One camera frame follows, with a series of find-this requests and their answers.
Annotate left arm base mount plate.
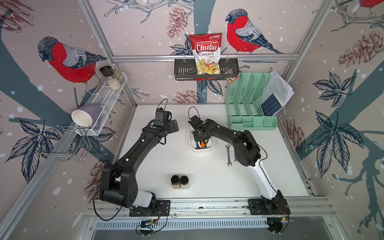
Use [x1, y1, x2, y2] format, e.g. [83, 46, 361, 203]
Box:
[129, 200, 171, 217]

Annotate white paper documents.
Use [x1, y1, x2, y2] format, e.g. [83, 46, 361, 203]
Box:
[262, 70, 294, 110]

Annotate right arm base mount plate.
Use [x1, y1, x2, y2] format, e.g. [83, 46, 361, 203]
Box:
[248, 198, 291, 216]

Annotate black wire hanging basket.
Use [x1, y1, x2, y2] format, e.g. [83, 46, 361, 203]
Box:
[174, 57, 240, 81]

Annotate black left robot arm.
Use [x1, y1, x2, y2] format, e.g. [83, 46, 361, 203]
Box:
[99, 108, 179, 209]

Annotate white wire wall shelf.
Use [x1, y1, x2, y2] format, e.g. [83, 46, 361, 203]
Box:
[74, 74, 128, 136]

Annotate wire cup holder rack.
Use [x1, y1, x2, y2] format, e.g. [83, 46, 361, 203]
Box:
[35, 125, 93, 163]

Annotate white spice jar black lid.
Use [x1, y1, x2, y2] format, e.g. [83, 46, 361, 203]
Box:
[180, 176, 190, 190]

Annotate red Chuba chips bag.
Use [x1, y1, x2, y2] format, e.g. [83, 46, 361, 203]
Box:
[189, 33, 222, 75]

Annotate green plastic file organizer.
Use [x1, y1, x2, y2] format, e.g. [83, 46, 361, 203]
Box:
[225, 73, 277, 131]

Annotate brown spice jar black lid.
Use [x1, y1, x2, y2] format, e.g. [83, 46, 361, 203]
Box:
[171, 175, 181, 189]

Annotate spice jar on shelf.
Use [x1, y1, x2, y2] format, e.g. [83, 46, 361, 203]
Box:
[100, 66, 121, 91]

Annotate purple white cup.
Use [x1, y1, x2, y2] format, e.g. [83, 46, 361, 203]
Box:
[71, 104, 103, 127]

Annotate aluminium rail crossbar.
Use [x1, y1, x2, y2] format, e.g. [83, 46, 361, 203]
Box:
[112, 53, 300, 63]

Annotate dark blue notebook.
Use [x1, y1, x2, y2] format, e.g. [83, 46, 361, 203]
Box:
[261, 94, 283, 117]

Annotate white plastic storage box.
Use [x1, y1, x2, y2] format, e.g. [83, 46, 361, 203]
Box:
[188, 124, 216, 153]

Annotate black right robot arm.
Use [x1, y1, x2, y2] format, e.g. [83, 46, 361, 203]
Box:
[189, 116, 291, 215]

